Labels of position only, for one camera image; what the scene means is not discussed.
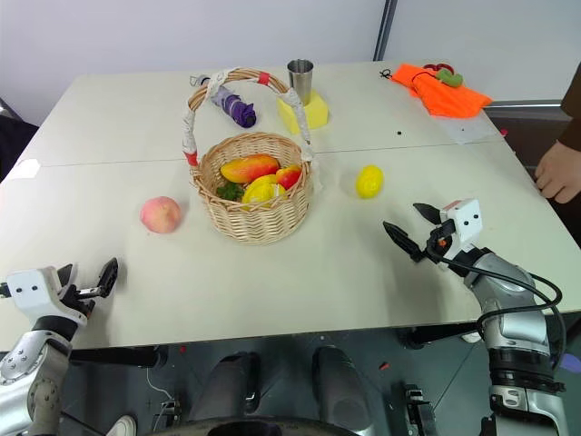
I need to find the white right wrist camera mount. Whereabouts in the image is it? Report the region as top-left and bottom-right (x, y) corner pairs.
(438, 197), (483, 249)

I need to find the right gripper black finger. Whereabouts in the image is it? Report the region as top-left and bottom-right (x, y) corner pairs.
(412, 203), (443, 227)
(382, 221), (426, 264)

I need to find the pink peach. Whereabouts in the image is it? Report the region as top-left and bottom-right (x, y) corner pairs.
(139, 195), (183, 235)

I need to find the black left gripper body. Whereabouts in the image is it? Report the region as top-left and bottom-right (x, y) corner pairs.
(58, 281), (99, 325)

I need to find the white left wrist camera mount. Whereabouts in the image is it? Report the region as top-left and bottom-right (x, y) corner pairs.
(5, 266), (90, 326)

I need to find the red yellow fruit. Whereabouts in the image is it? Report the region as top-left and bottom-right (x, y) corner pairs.
(275, 163), (303, 192)

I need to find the metal cup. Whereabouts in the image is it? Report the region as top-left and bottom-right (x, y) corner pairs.
(286, 58), (316, 106)

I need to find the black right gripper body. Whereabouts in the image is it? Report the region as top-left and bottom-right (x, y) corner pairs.
(421, 219), (458, 264)

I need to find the dark rounded shape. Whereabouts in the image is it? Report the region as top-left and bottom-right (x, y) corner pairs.
(187, 351), (263, 424)
(311, 345), (377, 431)

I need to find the yellow ridged fruit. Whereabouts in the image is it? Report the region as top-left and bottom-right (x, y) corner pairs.
(241, 173), (289, 211)

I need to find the orange yellow mango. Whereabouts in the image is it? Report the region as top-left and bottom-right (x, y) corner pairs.
(220, 154), (280, 184)

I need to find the wicker basket with taped handle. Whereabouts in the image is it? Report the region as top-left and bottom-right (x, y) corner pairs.
(182, 67), (316, 247)

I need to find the purple folded umbrella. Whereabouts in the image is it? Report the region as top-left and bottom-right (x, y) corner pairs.
(190, 74), (258, 130)

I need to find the green felt piece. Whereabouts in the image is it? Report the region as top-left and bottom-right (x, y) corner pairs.
(436, 68), (464, 88)

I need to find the yellow sponge block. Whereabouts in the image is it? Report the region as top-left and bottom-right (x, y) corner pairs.
(276, 88), (330, 135)

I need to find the black table frame bar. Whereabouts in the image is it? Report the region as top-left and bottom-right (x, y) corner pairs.
(69, 346), (170, 370)

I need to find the orange cloth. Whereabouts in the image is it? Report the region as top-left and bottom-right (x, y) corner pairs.
(390, 63), (495, 120)

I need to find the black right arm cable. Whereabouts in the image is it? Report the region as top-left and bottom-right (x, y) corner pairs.
(435, 253), (568, 372)

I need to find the white paper tag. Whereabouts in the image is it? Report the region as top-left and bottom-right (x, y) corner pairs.
(16, 158), (42, 180)

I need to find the clear plastic sheet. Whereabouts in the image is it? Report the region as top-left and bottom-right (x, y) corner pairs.
(440, 112), (501, 146)

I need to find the green leafy piece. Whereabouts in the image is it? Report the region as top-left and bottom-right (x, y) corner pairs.
(215, 182), (244, 202)

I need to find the grey window frame post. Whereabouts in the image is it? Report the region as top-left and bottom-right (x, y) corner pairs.
(372, 0), (401, 63)

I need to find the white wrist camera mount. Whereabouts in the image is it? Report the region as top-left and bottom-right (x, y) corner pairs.
(438, 197), (483, 249)
(5, 266), (90, 326)

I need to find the yellow lemon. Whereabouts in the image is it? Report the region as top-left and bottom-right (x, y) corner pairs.
(354, 163), (386, 200)

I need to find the bystander brown sleeve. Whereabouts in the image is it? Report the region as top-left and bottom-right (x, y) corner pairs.
(559, 57), (581, 147)

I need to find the bystander bare hand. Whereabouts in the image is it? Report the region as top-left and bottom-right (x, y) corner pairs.
(535, 140), (581, 205)

